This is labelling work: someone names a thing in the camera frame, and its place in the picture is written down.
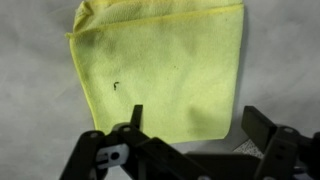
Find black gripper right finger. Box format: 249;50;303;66
241;106;320;180

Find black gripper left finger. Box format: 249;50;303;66
59;105;214;180

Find yellow microfiber towel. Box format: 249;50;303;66
66;0;244;143

